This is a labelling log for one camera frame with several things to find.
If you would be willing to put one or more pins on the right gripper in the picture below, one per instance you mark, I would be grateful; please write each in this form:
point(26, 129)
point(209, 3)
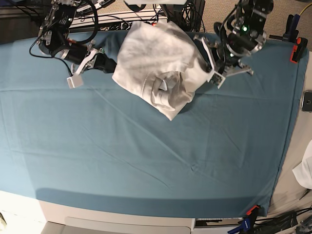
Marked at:
point(75, 54)

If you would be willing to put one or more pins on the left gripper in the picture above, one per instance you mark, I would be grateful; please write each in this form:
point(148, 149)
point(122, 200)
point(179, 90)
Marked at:
point(224, 61)

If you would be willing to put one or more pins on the white T-shirt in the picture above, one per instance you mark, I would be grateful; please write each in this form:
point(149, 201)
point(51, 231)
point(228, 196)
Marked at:
point(162, 65)

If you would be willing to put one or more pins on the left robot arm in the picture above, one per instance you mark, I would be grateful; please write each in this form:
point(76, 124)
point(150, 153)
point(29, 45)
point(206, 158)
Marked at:
point(241, 34)

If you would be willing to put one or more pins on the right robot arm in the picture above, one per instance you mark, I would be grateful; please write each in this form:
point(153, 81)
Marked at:
point(53, 40)

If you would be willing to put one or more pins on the black power strip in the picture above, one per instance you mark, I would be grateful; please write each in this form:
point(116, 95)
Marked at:
point(117, 26)

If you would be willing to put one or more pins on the blue black clamp top right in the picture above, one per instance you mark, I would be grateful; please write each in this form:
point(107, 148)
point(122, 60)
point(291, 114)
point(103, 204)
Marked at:
point(291, 32)

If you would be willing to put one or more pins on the blue black clamp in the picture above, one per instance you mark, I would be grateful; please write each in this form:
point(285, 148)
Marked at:
point(246, 225)
point(291, 32)

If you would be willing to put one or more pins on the orange black clamp top right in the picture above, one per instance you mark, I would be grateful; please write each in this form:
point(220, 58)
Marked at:
point(298, 49)

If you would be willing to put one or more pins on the orange black clamp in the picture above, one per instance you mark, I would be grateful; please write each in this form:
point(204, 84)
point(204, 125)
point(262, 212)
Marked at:
point(253, 211)
point(298, 49)

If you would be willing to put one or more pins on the teal table cloth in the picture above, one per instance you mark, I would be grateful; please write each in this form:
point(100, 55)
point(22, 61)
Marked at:
point(99, 147)

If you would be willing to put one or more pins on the silver device at right edge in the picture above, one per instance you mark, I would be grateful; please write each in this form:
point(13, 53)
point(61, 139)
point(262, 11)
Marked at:
point(306, 105)

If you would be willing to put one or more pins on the white cloth at right edge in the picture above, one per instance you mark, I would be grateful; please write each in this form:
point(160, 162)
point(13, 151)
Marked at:
point(303, 171)

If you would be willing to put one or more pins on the orange black clamp bottom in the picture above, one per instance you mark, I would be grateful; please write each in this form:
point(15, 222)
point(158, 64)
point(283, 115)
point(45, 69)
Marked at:
point(253, 211)

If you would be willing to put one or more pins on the blue black clamp bottom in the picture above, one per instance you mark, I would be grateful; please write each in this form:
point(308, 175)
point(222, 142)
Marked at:
point(246, 225)

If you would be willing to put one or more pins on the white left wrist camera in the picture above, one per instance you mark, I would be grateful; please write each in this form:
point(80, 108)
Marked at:
point(216, 79)

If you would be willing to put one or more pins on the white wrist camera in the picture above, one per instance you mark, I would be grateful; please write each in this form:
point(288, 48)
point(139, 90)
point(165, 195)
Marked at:
point(74, 81)
point(216, 79)

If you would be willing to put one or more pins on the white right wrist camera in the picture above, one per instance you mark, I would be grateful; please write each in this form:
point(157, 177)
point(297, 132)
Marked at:
point(74, 81)

